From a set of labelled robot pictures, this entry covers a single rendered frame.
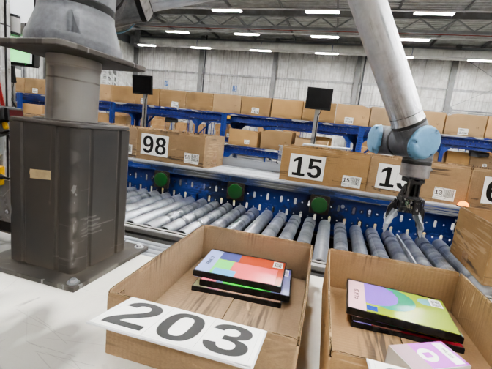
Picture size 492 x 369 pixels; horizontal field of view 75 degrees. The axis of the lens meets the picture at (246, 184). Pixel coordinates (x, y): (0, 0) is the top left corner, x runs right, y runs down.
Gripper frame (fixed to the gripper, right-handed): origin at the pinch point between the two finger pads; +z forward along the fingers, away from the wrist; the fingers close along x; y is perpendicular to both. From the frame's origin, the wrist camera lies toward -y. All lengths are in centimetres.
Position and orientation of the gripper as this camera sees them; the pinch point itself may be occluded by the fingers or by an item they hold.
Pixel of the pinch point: (400, 233)
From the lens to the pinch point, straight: 126.5
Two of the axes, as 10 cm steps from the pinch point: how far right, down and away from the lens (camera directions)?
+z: -1.1, 9.8, 1.7
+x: 9.6, 1.5, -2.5
